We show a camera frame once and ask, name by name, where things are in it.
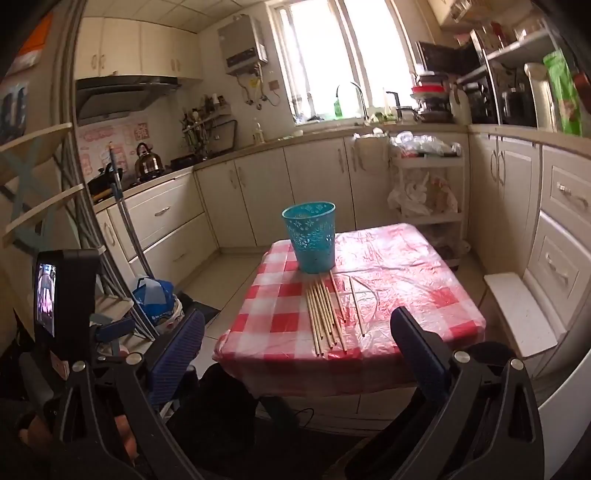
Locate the clear plastic bottle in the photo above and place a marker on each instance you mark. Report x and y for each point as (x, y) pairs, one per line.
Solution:
(258, 134)

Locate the white hanging bag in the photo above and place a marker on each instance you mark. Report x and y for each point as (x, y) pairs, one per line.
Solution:
(371, 154)

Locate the green bottle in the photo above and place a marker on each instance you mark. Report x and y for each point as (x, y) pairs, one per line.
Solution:
(338, 108)

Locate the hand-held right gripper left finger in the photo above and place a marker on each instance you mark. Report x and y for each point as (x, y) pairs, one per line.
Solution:
(178, 353)

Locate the stack of pots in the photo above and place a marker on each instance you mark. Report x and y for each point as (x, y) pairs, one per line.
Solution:
(431, 99)

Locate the wall utensil rack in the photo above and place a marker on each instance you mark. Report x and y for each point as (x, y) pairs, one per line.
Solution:
(207, 129)

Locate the white step stool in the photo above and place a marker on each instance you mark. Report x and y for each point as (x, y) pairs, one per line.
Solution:
(519, 314)

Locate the green package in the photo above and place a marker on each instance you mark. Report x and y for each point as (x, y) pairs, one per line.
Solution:
(563, 92)

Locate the white thermos jug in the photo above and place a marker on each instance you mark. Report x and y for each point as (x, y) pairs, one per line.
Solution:
(542, 99)

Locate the pink wall stickers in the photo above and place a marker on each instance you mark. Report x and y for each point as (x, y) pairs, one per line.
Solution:
(99, 147)

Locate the set of wooden chopsticks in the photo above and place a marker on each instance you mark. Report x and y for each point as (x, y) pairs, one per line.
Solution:
(323, 314)

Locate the blue shopping bag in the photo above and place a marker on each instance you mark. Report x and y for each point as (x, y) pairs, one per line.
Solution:
(152, 295)

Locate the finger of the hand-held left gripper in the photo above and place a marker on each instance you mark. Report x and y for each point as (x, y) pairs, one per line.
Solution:
(115, 330)

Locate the metal mop pole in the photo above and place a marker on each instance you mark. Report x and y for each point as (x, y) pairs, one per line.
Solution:
(127, 221)

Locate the cream sink counter cabinets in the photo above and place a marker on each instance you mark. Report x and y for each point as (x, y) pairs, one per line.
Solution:
(277, 184)

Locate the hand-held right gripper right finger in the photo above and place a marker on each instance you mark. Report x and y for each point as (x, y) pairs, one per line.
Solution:
(418, 353)

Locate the cream stove counter cabinets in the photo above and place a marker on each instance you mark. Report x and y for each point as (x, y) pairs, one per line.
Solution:
(161, 217)

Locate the steel range hood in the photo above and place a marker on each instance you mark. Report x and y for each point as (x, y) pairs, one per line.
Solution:
(124, 94)

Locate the teal plastic basket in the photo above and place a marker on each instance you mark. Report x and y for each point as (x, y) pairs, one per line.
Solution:
(311, 240)

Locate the cream wall cabinets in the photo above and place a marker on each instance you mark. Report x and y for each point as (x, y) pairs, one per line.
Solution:
(134, 48)

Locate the orange wall poster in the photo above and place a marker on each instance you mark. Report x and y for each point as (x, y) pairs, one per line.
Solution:
(39, 37)

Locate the cream cabinets with drawers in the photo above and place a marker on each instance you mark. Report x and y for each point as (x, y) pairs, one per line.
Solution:
(521, 194)

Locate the grey wall water heater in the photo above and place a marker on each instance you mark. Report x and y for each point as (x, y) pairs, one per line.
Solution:
(242, 44)

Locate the chrome sink faucet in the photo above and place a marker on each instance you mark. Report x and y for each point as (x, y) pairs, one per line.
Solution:
(362, 99)

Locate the white plastic bag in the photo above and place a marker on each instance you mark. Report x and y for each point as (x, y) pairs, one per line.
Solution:
(415, 196)

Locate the white trolley cart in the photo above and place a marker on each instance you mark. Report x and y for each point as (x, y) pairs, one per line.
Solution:
(455, 184)

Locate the clear plastic bag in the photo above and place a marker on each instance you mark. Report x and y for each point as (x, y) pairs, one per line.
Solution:
(425, 144)

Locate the red checked tablecloth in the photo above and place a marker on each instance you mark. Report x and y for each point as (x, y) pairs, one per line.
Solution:
(406, 277)

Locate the metal shelf rack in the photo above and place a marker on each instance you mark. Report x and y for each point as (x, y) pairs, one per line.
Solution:
(512, 50)

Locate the black electric kettle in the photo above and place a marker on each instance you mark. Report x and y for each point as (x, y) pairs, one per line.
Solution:
(397, 108)

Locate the black wok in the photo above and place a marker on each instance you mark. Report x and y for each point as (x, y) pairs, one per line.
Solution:
(104, 182)

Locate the steel kettle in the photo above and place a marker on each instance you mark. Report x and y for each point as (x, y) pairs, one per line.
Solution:
(148, 161)

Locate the black microwave oven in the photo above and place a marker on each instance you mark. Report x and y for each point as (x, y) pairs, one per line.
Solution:
(445, 57)

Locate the kitchen window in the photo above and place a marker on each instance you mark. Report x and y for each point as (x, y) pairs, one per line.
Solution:
(332, 55)

